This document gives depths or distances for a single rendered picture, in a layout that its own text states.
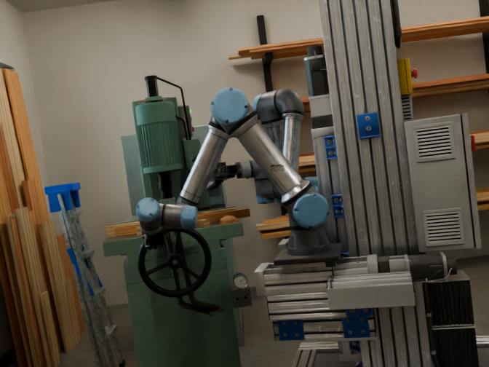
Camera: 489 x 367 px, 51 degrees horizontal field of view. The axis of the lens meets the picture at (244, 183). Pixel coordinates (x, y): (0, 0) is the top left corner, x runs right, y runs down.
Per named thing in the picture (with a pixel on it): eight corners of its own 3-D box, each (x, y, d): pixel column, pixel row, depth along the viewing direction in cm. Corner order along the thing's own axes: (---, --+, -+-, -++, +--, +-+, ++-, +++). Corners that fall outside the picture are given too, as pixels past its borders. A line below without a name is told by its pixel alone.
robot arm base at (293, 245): (332, 245, 188) (328, 218, 187) (328, 253, 173) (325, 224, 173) (291, 248, 191) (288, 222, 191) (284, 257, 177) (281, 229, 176)
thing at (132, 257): (127, 263, 216) (126, 253, 216) (131, 254, 237) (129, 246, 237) (220, 248, 222) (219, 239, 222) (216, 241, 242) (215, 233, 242)
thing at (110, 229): (107, 237, 232) (105, 226, 231) (108, 237, 234) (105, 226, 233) (236, 218, 240) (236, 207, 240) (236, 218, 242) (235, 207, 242)
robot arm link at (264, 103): (302, 210, 230) (273, 91, 219) (276, 211, 240) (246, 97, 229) (315, 201, 239) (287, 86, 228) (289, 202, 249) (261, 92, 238)
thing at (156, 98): (146, 112, 241) (142, 76, 240) (147, 113, 249) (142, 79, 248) (164, 110, 242) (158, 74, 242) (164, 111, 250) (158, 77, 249)
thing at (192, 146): (186, 170, 252) (182, 140, 251) (185, 170, 261) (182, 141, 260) (203, 168, 253) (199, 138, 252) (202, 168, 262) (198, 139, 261)
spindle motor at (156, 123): (142, 175, 223) (133, 103, 222) (145, 174, 241) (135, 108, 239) (183, 170, 226) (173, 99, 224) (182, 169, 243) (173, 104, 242)
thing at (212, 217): (116, 237, 230) (114, 228, 230) (116, 236, 232) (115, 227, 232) (250, 216, 239) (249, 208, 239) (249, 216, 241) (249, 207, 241)
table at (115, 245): (100, 261, 205) (98, 246, 205) (109, 249, 235) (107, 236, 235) (248, 238, 214) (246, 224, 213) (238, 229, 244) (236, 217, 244)
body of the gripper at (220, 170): (211, 162, 214) (239, 159, 215) (210, 166, 222) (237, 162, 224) (213, 180, 213) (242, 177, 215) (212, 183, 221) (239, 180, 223)
